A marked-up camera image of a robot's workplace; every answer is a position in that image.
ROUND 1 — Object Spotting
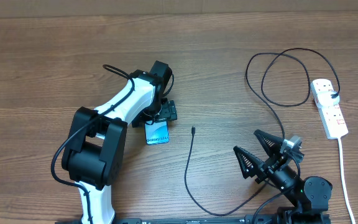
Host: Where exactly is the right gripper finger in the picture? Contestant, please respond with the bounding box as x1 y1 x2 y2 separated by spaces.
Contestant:
254 129 283 157
233 146 265 180

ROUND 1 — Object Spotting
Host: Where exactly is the white power strip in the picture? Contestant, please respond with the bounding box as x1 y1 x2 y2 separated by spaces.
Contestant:
310 79 348 139

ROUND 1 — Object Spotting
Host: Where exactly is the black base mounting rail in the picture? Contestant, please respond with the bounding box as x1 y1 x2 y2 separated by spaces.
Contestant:
54 213 332 224

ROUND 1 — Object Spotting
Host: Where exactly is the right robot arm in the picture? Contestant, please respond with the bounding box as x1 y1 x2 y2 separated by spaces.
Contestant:
233 129 333 224

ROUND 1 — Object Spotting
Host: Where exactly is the white charger plug adapter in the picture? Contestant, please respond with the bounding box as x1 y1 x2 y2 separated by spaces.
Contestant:
314 91 340 108

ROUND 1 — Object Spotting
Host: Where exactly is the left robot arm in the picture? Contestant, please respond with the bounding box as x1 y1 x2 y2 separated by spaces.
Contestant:
51 61 177 223

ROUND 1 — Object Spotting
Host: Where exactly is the white power strip cord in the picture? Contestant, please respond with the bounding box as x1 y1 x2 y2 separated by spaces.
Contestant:
337 138 356 224

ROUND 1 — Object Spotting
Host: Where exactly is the blue Samsung Galaxy smartphone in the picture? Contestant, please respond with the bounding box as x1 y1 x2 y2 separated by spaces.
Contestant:
144 121 170 145

